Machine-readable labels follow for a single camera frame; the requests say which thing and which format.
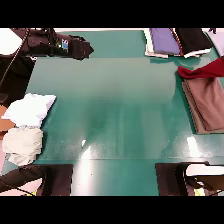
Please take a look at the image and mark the white garment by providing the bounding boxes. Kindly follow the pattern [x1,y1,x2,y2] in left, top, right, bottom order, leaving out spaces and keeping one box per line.
[1,92,57,129]
[143,27,170,60]

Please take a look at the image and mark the cream garment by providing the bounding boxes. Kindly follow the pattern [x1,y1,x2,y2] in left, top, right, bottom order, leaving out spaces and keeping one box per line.
[1,126,45,167]

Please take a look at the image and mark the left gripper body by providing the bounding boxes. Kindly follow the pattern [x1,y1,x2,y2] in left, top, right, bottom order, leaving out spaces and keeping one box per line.
[67,35,95,61]

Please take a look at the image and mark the red T-shirt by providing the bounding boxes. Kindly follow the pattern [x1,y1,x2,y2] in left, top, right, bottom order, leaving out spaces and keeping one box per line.
[177,56,224,80]

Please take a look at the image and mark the pale lilac garment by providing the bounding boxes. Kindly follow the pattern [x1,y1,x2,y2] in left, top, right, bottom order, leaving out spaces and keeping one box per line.
[206,30,224,58]

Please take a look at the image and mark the brown garment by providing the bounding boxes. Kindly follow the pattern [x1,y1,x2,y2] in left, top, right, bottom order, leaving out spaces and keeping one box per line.
[181,77,224,135]

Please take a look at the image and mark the purple garment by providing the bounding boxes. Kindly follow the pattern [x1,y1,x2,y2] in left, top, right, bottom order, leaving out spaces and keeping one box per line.
[148,27,181,56]

